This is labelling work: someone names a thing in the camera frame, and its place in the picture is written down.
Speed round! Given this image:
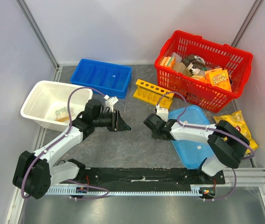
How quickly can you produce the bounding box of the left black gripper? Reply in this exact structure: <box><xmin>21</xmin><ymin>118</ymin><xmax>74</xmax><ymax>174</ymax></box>
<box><xmin>93</xmin><ymin>109</ymin><xmax>131</xmax><ymax>132</ymax></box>

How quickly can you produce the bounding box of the clear glass test tube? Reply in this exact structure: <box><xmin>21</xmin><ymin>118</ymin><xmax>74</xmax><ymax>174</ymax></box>
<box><xmin>153</xmin><ymin>140</ymin><xmax>156</xmax><ymax>155</ymax></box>

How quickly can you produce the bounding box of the clear glass pipette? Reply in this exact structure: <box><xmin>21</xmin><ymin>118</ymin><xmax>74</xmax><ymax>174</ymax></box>
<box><xmin>108</xmin><ymin>75</ymin><xmax>116</xmax><ymax>88</ymax></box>

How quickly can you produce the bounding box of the tan rubber band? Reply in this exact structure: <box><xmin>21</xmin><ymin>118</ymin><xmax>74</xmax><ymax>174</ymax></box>
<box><xmin>55</xmin><ymin>117</ymin><xmax>69</xmax><ymax>122</ymax></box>

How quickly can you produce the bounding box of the clear bag of swabs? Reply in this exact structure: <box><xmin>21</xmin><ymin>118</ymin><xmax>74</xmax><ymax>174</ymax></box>
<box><xmin>55</xmin><ymin>107</ymin><xmax>69</xmax><ymax>119</ymax></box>

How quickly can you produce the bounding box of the yellow Lays chips bag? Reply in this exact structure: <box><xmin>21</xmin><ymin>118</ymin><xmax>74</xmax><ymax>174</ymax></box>
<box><xmin>213</xmin><ymin>111</ymin><xmax>259</xmax><ymax>151</ymax></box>

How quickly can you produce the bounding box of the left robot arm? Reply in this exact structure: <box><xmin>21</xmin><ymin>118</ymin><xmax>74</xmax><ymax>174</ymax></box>
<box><xmin>13</xmin><ymin>99</ymin><xmax>131</xmax><ymax>199</ymax></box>

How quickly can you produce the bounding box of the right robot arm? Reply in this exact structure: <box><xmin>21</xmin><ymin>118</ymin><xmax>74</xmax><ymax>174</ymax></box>
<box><xmin>143</xmin><ymin>113</ymin><xmax>250</xmax><ymax>184</ymax></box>

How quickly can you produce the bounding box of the light blue plastic lid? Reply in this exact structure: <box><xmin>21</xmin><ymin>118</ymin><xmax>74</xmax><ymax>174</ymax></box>
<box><xmin>172</xmin><ymin>105</ymin><xmax>214</xmax><ymax>169</ymax></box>

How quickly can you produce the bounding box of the yellow test tube rack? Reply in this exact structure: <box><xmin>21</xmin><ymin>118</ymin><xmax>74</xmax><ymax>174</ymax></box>
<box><xmin>133</xmin><ymin>79</ymin><xmax>174</xmax><ymax>109</ymax></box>

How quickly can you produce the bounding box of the blue divided plastic tray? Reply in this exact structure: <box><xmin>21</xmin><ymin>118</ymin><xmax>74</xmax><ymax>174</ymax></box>
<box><xmin>70</xmin><ymin>59</ymin><xmax>132</xmax><ymax>99</ymax></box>

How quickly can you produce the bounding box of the orange green sponge pack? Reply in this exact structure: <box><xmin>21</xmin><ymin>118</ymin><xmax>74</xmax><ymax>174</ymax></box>
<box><xmin>160</xmin><ymin>56</ymin><xmax>176</xmax><ymax>69</ymax></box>

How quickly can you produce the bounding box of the red shopping basket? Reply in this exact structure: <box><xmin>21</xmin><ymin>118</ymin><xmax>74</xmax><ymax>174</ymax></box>
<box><xmin>154</xmin><ymin>30</ymin><xmax>253</xmax><ymax>113</ymax></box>

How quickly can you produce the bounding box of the white plastic tub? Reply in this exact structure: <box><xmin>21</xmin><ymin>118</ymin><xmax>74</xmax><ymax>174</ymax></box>
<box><xmin>21</xmin><ymin>81</ymin><xmax>93</xmax><ymax>132</ymax></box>

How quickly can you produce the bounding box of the orange Scrub Daddy package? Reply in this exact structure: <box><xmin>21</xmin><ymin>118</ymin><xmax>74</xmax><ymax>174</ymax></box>
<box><xmin>205</xmin><ymin>68</ymin><xmax>232</xmax><ymax>92</ymax></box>

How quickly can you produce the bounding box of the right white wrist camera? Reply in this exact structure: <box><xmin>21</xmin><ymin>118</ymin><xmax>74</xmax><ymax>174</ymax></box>
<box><xmin>156</xmin><ymin>105</ymin><xmax>168</xmax><ymax>121</ymax></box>

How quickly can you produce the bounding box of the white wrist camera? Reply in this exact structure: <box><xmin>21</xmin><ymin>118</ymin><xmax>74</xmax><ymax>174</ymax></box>
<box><xmin>104</xmin><ymin>95</ymin><xmax>119</xmax><ymax>112</ymax></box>
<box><xmin>156</xmin><ymin>105</ymin><xmax>168</xmax><ymax>121</ymax></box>

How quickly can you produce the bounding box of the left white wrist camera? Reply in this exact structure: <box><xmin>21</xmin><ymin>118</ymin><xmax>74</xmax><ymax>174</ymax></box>
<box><xmin>104</xmin><ymin>95</ymin><xmax>119</xmax><ymax>112</ymax></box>

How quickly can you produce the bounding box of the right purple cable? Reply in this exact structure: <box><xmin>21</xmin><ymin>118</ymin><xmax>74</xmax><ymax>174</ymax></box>
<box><xmin>155</xmin><ymin>91</ymin><xmax>256</xmax><ymax>203</ymax></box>

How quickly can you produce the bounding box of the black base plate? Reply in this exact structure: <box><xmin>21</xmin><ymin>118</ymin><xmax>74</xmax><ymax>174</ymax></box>
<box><xmin>74</xmin><ymin>168</ymin><xmax>225</xmax><ymax>192</ymax></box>

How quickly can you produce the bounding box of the white cable duct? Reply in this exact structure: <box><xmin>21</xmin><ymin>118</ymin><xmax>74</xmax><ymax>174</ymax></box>
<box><xmin>46</xmin><ymin>184</ymin><xmax>202</xmax><ymax>196</ymax></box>

